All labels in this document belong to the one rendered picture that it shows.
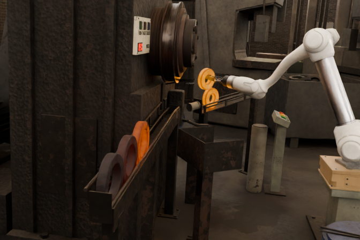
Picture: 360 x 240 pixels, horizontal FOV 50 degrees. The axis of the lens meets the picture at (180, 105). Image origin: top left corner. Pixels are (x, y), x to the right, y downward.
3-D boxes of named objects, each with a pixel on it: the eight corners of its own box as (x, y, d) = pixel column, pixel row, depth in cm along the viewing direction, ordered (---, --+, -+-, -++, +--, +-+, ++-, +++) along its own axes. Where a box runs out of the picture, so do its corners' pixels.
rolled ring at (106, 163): (123, 144, 136) (114, 143, 137) (104, 169, 119) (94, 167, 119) (124, 190, 142) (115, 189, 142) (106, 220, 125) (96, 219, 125)
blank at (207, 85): (197, 69, 272) (201, 69, 270) (212, 66, 283) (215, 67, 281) (197, 90, 277) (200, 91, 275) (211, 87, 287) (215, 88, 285)
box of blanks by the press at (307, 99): (280, 148, 422) (287, 77, 407) (257, 128, 503) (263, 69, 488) (369, 150, 433) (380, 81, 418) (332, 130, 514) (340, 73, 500)
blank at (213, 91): (200, 106, 281) (203, 107, 279) (204, 85, 281) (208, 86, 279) (212, 109, 293) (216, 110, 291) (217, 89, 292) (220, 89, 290)
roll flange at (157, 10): (141, 85, 211) (144, -4, 203) (159, 76, 257) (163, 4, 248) (159, 87, 210) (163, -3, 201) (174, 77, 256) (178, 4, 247)
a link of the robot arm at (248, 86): (230, 88, 257) (240, 93, 267) (249, 93, 247) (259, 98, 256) (234, 73, 257) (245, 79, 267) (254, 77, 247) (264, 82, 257)
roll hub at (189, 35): (181, 69, 216) (184, 17, 211) (188, 65, 243) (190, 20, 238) (191, 69, 215) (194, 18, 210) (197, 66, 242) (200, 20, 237)
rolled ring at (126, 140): (137, 128, 154) (129, 127, 154) (122, 147, 137) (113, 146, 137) (137, 170, 160) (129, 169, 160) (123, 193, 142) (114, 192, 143)
